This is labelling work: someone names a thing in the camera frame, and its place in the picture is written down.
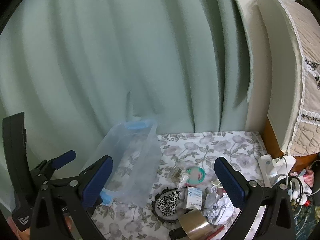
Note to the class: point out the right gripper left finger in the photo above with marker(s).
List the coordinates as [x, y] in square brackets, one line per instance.
[77, 194]

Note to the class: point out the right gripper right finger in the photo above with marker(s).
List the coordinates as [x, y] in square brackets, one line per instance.
[277, 221]

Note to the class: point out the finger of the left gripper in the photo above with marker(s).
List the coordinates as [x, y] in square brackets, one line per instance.
[64, 159]

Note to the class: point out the white paper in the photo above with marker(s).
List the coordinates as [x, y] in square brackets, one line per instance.
[219, 210]

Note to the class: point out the ear drops box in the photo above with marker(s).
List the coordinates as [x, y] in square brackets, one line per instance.
[193, 198]

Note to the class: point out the teal ring pack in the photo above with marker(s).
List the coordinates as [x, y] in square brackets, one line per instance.
[196, 175]

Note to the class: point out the cotton swab bag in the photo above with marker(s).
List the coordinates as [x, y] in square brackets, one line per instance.
[179, 176]

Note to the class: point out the person left hand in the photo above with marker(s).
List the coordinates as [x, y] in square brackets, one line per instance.
[21, 235]

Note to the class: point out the red pen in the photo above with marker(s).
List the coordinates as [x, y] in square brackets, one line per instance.
[212, 235]

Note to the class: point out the white charger plug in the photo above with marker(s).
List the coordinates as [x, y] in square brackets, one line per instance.
[284, 164]

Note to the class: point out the white power strip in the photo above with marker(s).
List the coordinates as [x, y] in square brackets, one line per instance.
[267, 169]

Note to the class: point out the clear plastic storage bin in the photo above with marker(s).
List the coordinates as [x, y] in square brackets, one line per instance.
[136, 154]

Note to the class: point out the clear packing tape roll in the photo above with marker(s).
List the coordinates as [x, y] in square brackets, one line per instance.
[195, 225]

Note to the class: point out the leopard print scrunchie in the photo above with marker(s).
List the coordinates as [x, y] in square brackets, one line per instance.
[168, 205]

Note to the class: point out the beige quilted cover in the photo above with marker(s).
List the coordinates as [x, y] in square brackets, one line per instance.
[305, 140]

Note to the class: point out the floral blanket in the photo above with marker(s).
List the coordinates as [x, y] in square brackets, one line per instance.
[120, 220]

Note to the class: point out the green curtain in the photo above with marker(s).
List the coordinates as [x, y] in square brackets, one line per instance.
[76, 68]

